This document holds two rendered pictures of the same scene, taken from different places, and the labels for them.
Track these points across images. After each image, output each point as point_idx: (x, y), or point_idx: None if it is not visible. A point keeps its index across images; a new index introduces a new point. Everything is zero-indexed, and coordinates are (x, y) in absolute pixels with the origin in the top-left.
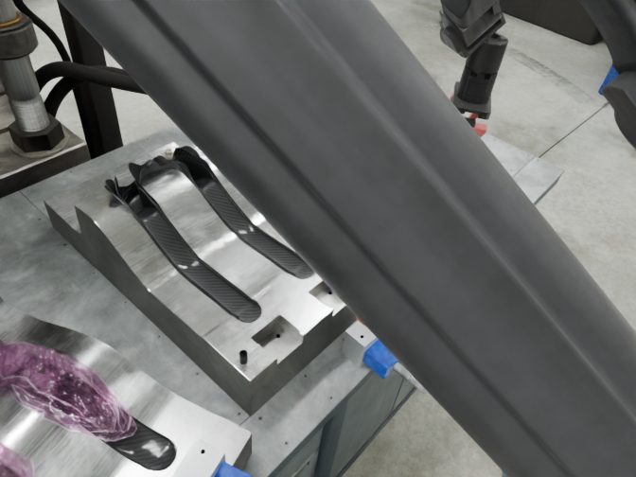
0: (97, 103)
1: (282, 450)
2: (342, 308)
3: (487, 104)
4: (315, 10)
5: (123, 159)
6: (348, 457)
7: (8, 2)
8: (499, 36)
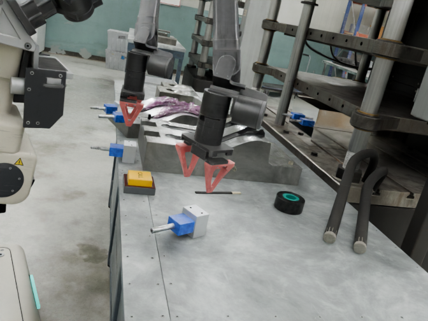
0: (411, 222)
1: (119, 139)
2: (144, 137)
3: (191, 137)
4: None
5: (314, 180)
6: None
7: (367, 104)
8: (210, 85)
